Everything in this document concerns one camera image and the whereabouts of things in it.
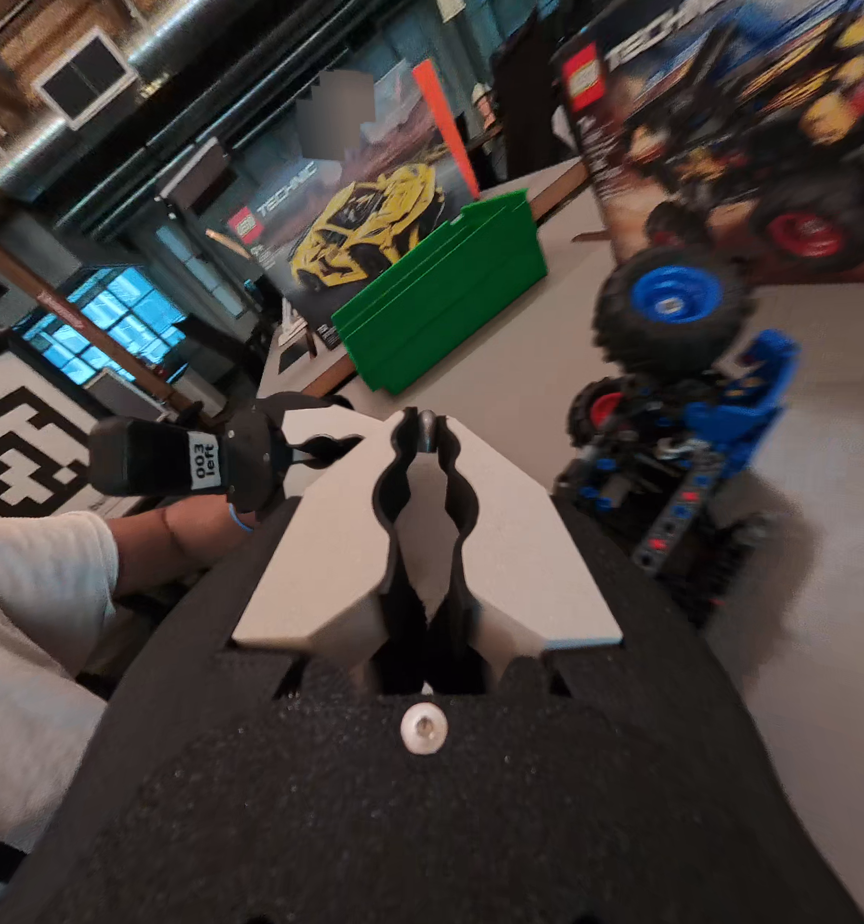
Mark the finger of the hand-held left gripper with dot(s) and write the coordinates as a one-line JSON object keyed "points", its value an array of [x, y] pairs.
{"points": [[303, 478], [323, 422]]}

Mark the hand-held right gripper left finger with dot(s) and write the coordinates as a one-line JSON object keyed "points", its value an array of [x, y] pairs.
{"points": [[316, 563]]}

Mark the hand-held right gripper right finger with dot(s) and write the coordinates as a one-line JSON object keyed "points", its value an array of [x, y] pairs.
{"points": [[533, 570]]}

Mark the toy brick truck model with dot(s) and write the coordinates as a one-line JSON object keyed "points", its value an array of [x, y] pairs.
{"points": [[670, 303]]}

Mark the person's left forearm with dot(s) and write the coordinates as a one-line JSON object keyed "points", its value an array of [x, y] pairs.
{"points": [[164, 548]]}

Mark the yellow car set box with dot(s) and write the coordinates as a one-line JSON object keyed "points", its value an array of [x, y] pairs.
{"points": [[359, 231]]}

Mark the monster truck set box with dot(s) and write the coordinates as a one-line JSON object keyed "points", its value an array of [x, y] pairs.
{"points": [[728, 144]]}

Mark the small grey monitor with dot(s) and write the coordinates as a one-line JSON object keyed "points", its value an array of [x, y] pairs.
{"points": [[125, 397]]}

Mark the blue wristband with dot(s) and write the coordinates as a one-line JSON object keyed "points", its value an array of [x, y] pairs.
{"points": [[240, 521]]}

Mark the black white marker board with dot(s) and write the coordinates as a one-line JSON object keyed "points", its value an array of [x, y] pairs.
{"points": [[13, 447]]}

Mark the blue lit window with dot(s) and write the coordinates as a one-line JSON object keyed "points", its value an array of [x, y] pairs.
{"points": [[114, 303]]}

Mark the green plastic bin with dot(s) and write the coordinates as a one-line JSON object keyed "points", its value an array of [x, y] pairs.
{"points": [[439, 310]]}

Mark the brown wooden beam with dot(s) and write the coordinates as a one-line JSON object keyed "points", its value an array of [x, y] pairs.
{"points": [[42, 299]]}

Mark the black chair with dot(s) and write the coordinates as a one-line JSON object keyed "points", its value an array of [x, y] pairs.
{"points": [[525, 101]]}

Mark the white framed vent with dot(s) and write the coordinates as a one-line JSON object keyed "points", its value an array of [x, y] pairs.
{"points": [[85, 79]]}

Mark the silver air duct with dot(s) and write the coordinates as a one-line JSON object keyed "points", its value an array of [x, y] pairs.
{"points": [[150, 40]]}

